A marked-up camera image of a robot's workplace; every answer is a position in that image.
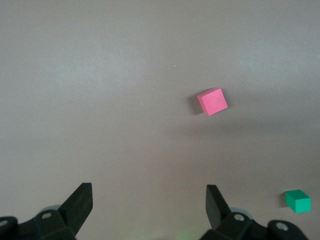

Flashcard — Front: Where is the green foam cube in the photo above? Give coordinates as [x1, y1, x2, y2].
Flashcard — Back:
[285, 189, 312, 214]

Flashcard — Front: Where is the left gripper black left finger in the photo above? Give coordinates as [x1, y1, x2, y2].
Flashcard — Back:
[0, 182, 94, 240]

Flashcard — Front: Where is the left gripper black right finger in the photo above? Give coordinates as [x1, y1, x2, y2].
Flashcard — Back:
[199, 184, 307, 240]

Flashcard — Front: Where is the pink foam cube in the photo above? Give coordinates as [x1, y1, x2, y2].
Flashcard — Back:
[196, 87, 229, 117]

